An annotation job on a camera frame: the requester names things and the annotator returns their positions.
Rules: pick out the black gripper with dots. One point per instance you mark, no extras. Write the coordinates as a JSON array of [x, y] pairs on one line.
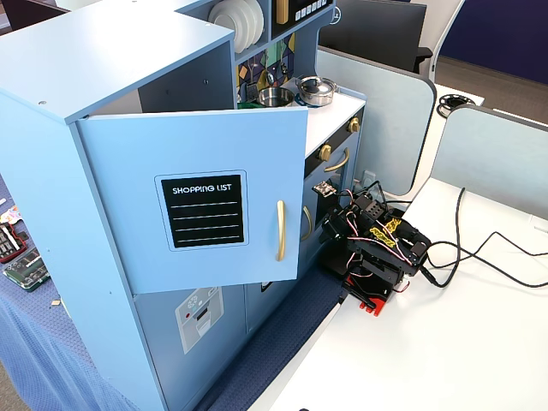
[[330, 228]]

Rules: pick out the blue shopping list cabinet door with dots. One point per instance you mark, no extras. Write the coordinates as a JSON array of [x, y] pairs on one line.
[[128, 171]]

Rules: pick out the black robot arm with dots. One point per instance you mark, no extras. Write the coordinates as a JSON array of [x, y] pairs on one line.
[[385, 252]]

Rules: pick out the red robot base clamp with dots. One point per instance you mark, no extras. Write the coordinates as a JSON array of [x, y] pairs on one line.
[[372, 301]]

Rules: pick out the blue toy dishwasher door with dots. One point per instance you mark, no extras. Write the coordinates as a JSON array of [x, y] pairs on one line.
[[274, 299]]

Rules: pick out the blue toy oven door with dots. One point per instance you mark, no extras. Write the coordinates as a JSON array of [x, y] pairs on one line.
[[353, 154]]

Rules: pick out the blue ice dispenser cabinet door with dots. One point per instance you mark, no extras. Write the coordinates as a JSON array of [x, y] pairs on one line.
[[162, 364]]

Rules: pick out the black toy microwave door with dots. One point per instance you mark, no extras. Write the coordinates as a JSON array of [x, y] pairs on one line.
[[304, 23]]

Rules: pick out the blue toy kitchen cabinet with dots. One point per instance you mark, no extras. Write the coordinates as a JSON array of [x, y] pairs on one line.
[[85, 85]]

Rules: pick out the gold stove knob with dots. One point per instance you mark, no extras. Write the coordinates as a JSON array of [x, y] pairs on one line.
[[325, 152], [354, 125]]

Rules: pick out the grey desk divider panel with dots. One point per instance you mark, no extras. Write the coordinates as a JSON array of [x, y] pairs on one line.
[[492, 162], [385, 128]]

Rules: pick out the steel toy pot with lid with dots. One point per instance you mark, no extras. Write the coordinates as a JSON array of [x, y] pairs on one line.
[[317, 91]]

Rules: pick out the steel toy frying pan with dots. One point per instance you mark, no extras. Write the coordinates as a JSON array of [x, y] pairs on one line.
[[276, 97]]

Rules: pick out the metal slotted skimmer spoon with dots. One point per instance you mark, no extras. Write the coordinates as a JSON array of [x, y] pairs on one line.
[[251, 92]]

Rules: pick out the metal toy ladle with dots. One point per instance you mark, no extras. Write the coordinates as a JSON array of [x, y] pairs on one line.
[[270, 78]]

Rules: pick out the white toy plate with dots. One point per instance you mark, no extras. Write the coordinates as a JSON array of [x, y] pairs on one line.
[[260, 21], [227, 17], [252, 30]]

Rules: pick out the red black tool case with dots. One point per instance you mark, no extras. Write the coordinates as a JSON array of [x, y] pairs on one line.
[[10, 244]]

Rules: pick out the colourful sticker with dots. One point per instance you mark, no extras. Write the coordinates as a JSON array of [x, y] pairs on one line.
[[9, 215]]

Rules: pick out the small camera circuit board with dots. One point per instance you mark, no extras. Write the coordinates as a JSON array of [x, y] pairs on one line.
[[324, 188]]

